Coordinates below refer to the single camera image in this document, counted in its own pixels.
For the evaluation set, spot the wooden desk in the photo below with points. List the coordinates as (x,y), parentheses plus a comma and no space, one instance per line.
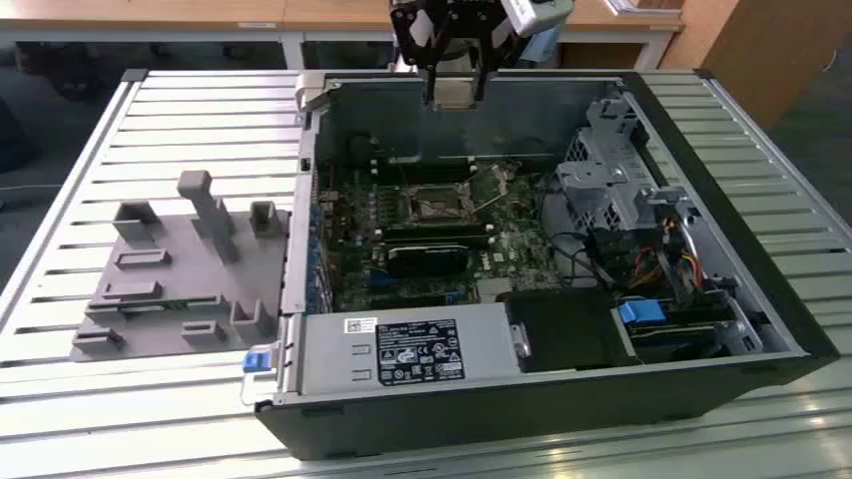
(200,12)

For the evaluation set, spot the green RAM stick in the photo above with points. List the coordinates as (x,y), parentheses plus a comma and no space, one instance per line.
(173,305)

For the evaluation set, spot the white paper stack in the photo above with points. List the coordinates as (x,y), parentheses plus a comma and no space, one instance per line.
(632,4)

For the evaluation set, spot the black and grey PC case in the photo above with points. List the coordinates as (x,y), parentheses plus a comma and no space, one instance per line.
(465,424)

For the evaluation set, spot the black graphics card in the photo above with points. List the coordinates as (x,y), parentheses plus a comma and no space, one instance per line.
(425,262)

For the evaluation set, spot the black plastic shroud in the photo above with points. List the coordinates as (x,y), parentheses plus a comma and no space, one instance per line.
(565,329)

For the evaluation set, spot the blue disk carrier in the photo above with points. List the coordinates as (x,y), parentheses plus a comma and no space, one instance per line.
(640,314)

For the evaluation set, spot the black expansion slot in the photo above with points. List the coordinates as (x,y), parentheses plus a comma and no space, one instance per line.
(405,301)

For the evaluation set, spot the black RAM slot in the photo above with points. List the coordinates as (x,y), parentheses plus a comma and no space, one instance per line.
(438,171)
(438,165)
(438,182)
(438,176)

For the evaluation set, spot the grey parts rack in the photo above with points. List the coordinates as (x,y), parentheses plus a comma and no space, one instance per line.
(180,279)

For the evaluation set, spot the green motherboard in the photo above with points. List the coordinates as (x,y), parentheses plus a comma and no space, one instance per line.
(525,249)

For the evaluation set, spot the silver power supply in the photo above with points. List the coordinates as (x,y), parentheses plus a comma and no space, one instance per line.
(332,349)

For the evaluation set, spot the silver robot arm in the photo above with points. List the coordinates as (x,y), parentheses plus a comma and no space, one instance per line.
(546,47)

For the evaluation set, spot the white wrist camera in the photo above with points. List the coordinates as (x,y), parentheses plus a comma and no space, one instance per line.
(532,17)

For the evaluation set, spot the wooden cabinet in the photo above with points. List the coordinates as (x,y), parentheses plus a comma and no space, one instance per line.
(778,50)

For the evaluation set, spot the silver CPU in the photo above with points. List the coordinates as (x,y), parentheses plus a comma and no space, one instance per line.
(457,95)

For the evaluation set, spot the CPU socket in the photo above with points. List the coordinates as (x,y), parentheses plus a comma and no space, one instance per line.
(436,207)

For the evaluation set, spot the silver chipset heatsink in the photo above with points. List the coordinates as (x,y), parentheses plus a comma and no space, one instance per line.
(496,289)

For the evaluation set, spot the blue case latch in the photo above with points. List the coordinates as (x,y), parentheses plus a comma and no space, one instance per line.
(258,361)

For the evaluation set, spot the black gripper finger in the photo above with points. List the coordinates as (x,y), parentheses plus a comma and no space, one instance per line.
(432,85)
(484,85)

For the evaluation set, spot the metal locking lever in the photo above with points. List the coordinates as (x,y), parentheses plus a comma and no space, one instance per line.
(504,193)

